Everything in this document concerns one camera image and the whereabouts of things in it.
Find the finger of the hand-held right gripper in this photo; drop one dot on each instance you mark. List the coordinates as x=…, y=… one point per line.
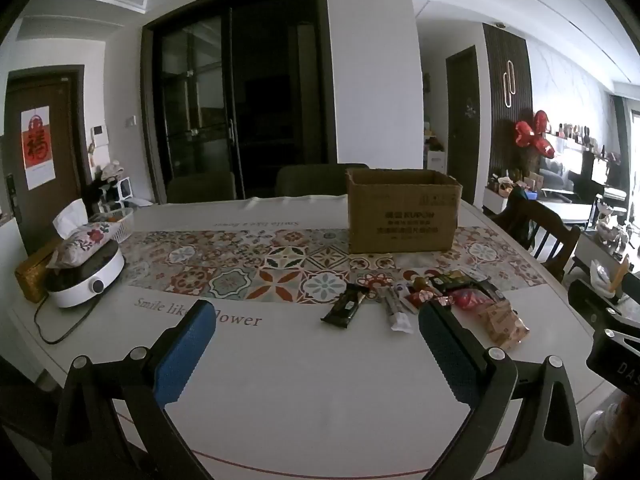
x=595, y=302

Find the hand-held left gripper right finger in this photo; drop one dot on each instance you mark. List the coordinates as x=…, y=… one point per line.
x=450, y=355

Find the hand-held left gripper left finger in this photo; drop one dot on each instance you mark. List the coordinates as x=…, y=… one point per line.
x=186, y=352

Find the purple candy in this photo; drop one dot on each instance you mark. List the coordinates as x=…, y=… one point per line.
x=444, y=300

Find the black cracker packet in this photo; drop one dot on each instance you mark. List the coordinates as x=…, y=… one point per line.
x=346, y=306

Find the brown cardboard box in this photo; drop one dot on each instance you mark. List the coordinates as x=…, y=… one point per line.
x=402, y=210

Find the person's right forearm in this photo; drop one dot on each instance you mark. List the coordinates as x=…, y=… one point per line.
x=627, y=435

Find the round red snack packet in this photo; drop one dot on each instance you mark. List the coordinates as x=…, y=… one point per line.
x=472, y=300

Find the brown biscuit packet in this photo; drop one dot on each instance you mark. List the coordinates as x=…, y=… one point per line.
x=502, y=324

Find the small red snack packet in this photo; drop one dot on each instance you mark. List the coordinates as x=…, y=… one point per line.
x=416, y=302

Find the white stick snack packet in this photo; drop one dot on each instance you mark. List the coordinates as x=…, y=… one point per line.
x=397, y=310

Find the dark green snack packet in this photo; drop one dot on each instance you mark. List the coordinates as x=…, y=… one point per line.
x=450, y=280

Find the long black snack packet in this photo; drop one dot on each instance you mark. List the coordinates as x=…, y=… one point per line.
x=487, y=289

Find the brown wooden chair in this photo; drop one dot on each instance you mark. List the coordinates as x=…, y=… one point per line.
x=545, y=240

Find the white electric cooker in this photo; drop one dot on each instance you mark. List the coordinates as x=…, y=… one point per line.
x=92, y=287

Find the white basket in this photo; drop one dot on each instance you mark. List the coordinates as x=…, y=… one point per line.
x=120, y=225

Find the floral tissue box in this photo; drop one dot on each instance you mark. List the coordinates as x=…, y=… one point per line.
x=82, y=242

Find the shelf of figurines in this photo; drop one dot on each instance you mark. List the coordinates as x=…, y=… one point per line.
x=585, y=137

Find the dark upholstered chair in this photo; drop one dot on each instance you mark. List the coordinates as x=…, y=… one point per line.
x=200, y=187
x=310, y=180

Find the golden box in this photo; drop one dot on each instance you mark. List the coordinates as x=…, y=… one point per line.
x=31, y=277

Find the white cube shelf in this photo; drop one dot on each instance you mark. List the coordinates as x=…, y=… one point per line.
x=120, y=192

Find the red balloon dog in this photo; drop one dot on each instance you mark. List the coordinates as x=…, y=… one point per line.
x=532, y=135

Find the white hallway box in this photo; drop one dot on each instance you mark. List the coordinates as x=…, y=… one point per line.
x=436, y=161

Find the dark room door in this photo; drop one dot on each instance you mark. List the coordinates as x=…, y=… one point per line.
x=462, y=120

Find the brown entrance door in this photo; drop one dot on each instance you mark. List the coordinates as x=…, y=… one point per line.
x=65, y=160

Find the red and white door poster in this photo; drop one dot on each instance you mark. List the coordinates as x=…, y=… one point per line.
x=37, y=150

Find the dark glass sliding door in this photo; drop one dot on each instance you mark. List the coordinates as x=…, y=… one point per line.
x=260, y=110

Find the looped wall lamp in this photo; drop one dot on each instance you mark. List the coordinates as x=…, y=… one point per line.
x=509, y=85

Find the wall intercom panel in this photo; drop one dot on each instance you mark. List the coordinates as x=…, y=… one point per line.
x=99, y=135

